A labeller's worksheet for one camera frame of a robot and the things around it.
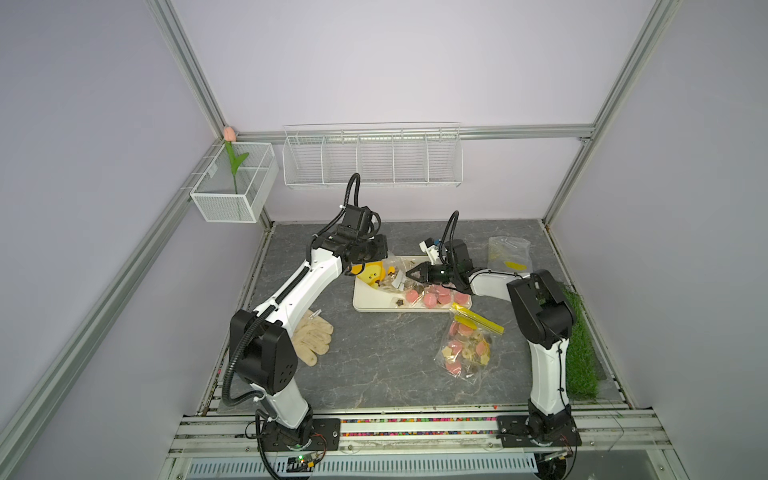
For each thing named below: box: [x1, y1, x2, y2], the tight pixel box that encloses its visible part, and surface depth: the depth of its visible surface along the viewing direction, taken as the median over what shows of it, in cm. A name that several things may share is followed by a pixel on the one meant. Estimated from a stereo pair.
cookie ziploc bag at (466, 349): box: [435, 302, 505, 381], surface depth 88 cm
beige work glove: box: [292, 309, 334, 367], surface depth 91 cm
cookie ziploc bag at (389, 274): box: [356, 254, 409, 294], surface depth 93 cm
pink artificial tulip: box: [223, 126, 249, 195], surface depth 93 cm
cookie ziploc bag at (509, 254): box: [487, 236, 533, 274], surface depth 110 cm
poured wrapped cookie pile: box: [404, 284, 472, 309], surface depth 98 cm
